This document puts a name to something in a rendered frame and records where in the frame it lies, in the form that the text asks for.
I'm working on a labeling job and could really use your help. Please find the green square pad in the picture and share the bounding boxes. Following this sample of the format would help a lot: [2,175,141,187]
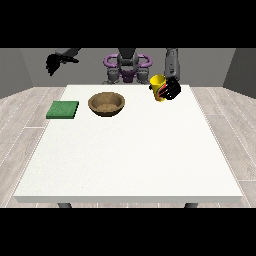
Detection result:
[45,100,80,120]

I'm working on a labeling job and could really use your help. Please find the brown wooden bowl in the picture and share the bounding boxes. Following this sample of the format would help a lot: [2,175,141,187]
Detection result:
[87,91,126,118]

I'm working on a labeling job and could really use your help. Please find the grey robot trunk purple rings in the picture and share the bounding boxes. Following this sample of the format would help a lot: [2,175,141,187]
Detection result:
[102,48,154,86]

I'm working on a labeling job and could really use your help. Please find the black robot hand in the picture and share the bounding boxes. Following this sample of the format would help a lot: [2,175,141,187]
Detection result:
[45,53,80,77]
[158,76,182,101]

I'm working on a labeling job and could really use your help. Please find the yellow cup with melon print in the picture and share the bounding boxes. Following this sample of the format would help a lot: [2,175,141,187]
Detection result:
[148,74,169,103]

